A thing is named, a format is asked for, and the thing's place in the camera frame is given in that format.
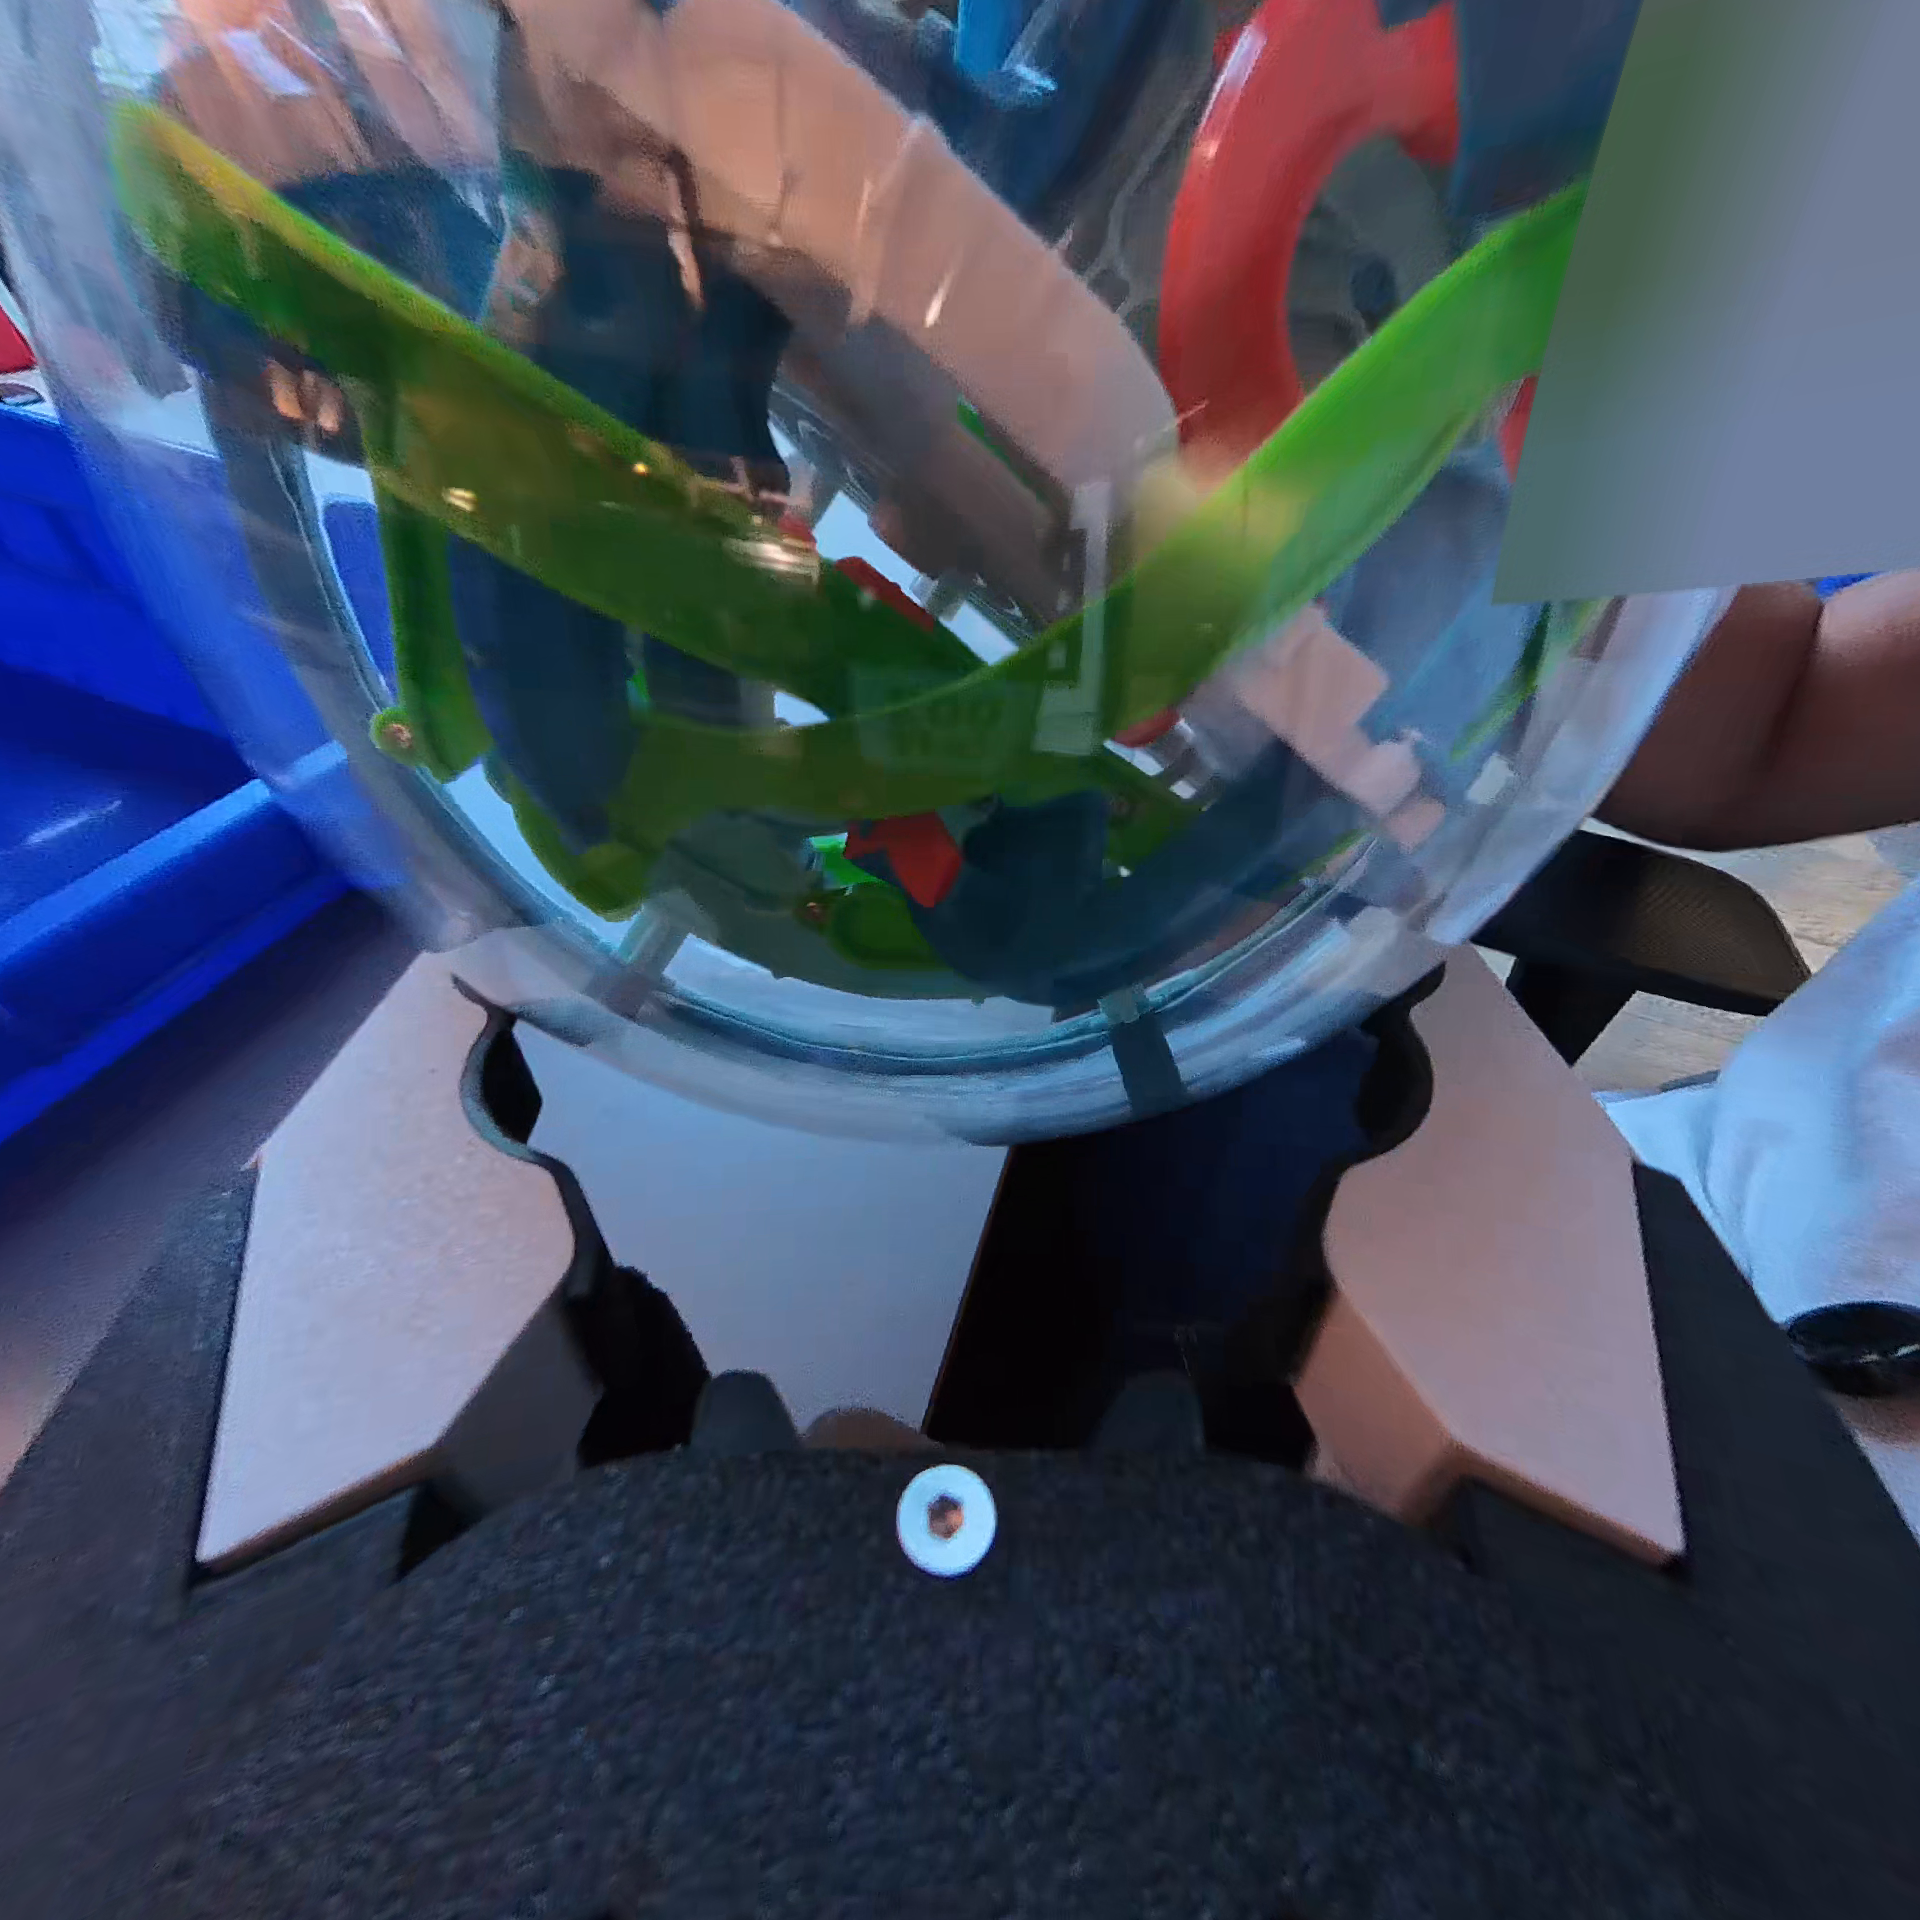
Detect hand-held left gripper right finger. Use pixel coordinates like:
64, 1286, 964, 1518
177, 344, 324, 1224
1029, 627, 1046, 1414
1292, 952, 1680, 1564

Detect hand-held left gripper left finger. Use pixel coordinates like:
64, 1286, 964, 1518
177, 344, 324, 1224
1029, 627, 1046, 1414
192, 954, 612, 1575

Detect clear plastic maze ball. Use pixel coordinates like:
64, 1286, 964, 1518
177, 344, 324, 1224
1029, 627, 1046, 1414
0, 0, 1725, 1148

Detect person's right forearm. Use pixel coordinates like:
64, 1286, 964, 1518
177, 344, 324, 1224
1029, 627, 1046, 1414
1587, 581, 1920, 853

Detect person's dark blue trousers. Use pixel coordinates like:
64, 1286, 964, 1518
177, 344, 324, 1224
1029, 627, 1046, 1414
925, 1041, 1386, 1447

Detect black office chair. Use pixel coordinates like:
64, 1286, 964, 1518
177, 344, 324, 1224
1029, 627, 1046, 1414
1476, 829, 1812, 1061

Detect blue plastic bin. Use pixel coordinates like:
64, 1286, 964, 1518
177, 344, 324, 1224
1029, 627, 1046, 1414
0, 406, 410, 1145

